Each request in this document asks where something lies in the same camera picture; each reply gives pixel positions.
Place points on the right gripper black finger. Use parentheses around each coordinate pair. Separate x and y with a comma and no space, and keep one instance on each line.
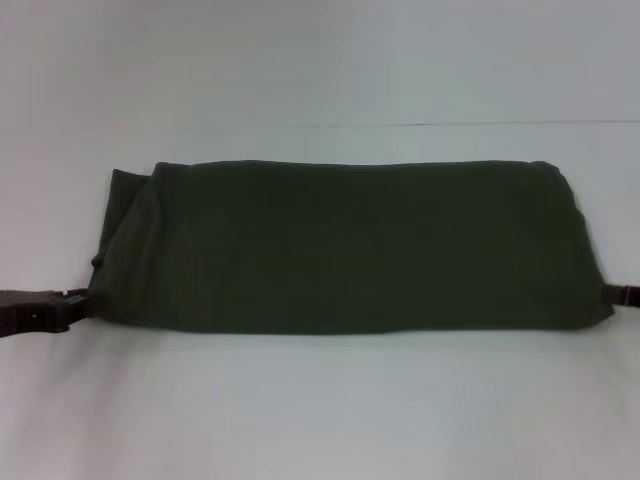
(622,294)

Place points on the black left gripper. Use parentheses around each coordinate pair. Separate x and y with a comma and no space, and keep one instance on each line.
(30,312)

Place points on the dark green FREE t-shirt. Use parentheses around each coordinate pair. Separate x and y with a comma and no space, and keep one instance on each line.
(350,250)

